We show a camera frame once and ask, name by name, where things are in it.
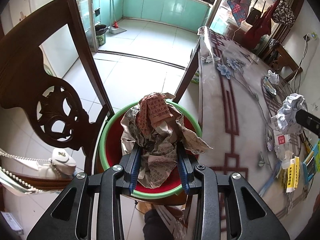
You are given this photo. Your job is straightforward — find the white printed paper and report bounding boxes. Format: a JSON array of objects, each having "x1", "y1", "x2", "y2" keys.
[{"x1": 271, "y1": 93, "x2": 308, "y2": 134}]

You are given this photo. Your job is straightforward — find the brown newspaper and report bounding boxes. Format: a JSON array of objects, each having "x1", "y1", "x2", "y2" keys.
[{"x1": 120, "y1": 93, "x2": 211, "y2": 189}]

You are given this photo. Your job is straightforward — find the blue yellow snack bag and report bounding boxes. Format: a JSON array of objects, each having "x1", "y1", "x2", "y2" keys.
[{"x1": 263, "y1": 77, "x2": 277, "y2": 96}]

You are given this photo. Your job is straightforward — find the yellow medicine box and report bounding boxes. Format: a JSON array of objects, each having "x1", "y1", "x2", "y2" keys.
[{"x1": 281, "y1": 156, "x2": 300, "y2": 193}]

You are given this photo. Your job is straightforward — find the clear plastic bottle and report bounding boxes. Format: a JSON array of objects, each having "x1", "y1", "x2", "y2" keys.
[{"x1": 273, "y1": 129, "x2": 293, "y2": 162}]

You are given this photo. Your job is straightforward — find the red green trash basin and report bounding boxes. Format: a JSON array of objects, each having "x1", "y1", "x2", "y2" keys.
[{"x1": 98, "y1": 100, "x2": 203, "y2": 201}]

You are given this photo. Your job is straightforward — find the teal kitchen cabinets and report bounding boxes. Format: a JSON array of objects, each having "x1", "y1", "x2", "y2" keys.
[{"x1": 93, "y1": 0, "x2": 211, "y2": 33}]

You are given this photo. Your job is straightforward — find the blue yellow toy box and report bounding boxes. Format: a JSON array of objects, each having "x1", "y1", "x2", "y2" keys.
[{"x1": 303, "y1": 140, "x2": 319, "y2": 185}]

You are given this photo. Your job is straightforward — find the far wooden chair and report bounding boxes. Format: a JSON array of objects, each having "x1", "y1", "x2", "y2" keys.
[{"x1": 262, "y1": 38, "x2": 303, "y2": 82}]

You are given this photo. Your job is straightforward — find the red hanging garment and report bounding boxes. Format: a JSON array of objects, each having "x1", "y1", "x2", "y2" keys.
[{"x1": 242, "y1": 0, "x2": 280, "y2": 50}]

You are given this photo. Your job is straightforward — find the black patterned bag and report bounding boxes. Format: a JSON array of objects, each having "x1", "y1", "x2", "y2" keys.
[{"x1": 272, "y1": 0, "x2": 296, "y2": 25}]

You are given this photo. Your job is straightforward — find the black hanging bag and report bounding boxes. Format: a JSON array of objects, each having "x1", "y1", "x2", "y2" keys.
[{"x1": 245, "y1": 0, "x2": 266, "y2": 25}]

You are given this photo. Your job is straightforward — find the dark wooden chair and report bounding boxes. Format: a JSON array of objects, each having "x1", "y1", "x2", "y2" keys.
[{"x1": 1, "y1": 0, "x2": 114, "y2": 186}]

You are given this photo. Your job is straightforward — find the plaid hanging cloth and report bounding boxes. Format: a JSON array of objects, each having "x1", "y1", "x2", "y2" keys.
[{"x1": 227, "y1": 0, "x2": 251, "y2": 27}]

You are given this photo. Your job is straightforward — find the white refrigerator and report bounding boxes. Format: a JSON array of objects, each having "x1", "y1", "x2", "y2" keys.
[{"x1": 1, "y1": 0, "x2": 83, "y2": 77}]

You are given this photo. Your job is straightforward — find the red broom with dustpan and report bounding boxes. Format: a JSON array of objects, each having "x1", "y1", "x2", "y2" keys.
[{"x1": 109, "y1": 0, "x2": 126, "y2": 35}]

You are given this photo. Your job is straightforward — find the black power cable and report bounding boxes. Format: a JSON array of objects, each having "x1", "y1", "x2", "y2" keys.
[{"x1": 291, "y1": 33, "x2": 312, "y2": 94}]

